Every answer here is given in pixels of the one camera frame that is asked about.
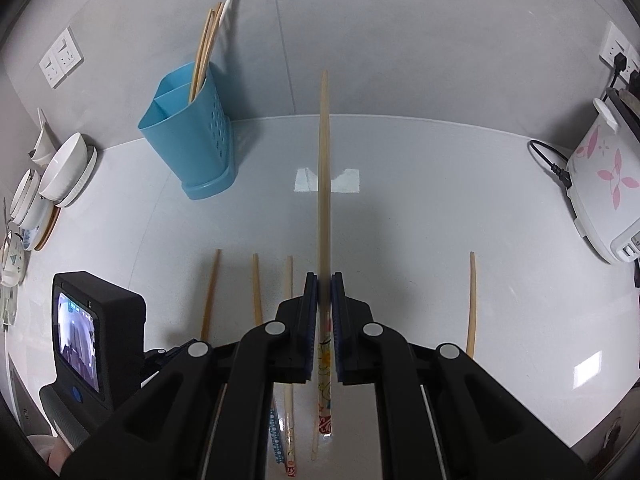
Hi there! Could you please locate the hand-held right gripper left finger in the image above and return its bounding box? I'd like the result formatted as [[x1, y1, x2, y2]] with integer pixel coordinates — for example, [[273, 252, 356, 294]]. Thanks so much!
[[60, 271, 321, 480]]

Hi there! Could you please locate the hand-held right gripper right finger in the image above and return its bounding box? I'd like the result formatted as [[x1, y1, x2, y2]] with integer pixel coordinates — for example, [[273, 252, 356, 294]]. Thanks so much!
[[331, 271, 601, 480]]

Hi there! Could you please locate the red floral end pale chopstick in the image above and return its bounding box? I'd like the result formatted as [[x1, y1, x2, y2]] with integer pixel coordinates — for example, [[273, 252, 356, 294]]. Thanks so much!
[[316, 70, 335, 435], [282, 255, 298, 477]]

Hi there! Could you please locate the dark wooden chopstick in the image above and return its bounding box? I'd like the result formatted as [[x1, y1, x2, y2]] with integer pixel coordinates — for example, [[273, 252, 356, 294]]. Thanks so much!
[[200, 248, 222, 342]]

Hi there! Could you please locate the blue plastic utensil holder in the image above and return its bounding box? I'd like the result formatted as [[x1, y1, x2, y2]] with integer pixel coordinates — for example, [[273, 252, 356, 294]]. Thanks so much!
[[138, 61, 236, 201]]

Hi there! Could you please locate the plain pale wooden chopstick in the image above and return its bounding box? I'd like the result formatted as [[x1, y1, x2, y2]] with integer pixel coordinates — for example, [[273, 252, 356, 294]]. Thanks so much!
[[196, 2, 224, 98]]

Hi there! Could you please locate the round wooden plate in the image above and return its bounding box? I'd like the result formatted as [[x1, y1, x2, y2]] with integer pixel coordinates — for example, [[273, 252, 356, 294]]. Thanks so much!
[[32, 205, 62, 252]]

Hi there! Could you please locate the white triangle patterned cup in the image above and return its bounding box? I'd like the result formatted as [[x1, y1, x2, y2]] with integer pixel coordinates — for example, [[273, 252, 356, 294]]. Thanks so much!
[[0, 232, 26, 286]]

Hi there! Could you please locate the white stacked bowl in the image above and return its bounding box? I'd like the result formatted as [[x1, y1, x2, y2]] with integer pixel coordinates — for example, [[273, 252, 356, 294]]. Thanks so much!
[[12, 195, 51, 229]]

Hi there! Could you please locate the white ribbed dish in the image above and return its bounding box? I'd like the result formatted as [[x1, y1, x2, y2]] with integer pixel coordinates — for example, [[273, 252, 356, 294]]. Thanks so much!
[[56, 145, 98, 208]]

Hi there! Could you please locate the stack of small bowls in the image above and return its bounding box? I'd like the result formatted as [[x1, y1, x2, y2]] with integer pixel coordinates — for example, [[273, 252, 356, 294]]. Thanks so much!
[[10, 167, 43, 217]]

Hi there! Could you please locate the large white bowl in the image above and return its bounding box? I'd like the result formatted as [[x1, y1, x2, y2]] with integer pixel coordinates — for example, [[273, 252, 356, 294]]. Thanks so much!
[[39, 132, 88, 201]]

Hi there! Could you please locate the white pink flowered rice cooker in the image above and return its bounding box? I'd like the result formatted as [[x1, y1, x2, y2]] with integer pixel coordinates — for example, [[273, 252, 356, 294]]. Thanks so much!
[[566, 87, 640, 265]]

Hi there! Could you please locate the white plastic chopstick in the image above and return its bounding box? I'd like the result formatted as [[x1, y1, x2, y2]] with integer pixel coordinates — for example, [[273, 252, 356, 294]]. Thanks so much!
[[212, 0, 237, 68]]

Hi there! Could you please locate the black power cable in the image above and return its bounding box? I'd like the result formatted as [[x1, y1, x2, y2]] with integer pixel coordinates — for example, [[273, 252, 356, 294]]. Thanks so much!
[[529, 51, 630, 188]]

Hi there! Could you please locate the white switch socket panel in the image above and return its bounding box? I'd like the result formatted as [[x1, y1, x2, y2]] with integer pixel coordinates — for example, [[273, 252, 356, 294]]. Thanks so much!
[[52, 29, 83, 68], [39, 52, 65, 87]]

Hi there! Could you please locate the white wall socket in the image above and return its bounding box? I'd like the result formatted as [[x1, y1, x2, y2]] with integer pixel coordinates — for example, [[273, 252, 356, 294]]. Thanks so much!
[[599, 21, 640, 73]]

